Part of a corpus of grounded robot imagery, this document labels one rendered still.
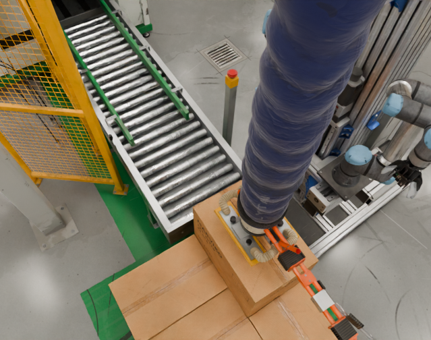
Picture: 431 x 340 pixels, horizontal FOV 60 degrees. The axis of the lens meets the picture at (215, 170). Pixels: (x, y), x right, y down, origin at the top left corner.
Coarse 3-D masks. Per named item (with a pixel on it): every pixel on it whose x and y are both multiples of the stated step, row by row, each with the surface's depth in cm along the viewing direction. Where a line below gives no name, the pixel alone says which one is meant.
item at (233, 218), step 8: (216, 208) 189; (232, 208) 188; (224, 216) 186; (232, 216) 184; (224, 224) 184; (232, 224) 184; (232, 232) 182; (240, 240) 180; (248, 240) 177; (256, 240) 181; (240, 248) 178; (248, 248) 178; (248, 256) 176
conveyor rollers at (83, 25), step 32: (96, 32) 333; (128, 32) 339; (96, 64) 313; (96, 96) 294; (128, 96) 296; (128, 128) 283; (160, 128) 279; (192, 128) 282; (192, 160) 265; (224, 160) 268; (160, 192) 252
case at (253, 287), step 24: (216, 216) 201; (216, 240) 194; (264, 240) 194; (216, 264) 221; (240, 264) 187; (264, 264) 188; (312, 264) 188; (240, 288) 192; (264, 288) 182; (288, 288) 213
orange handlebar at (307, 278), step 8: (280, 232) 170; (272, 240) 168; (280, 248) 166; (304, 264) 163; (296, 272) 161; (304, 272) 162; (304, 280) 159; (312, 280) 159; (304, 288) 160; (320, 288) 158; (328, 312) 153; (336, 312) 153; (328, 320) 152
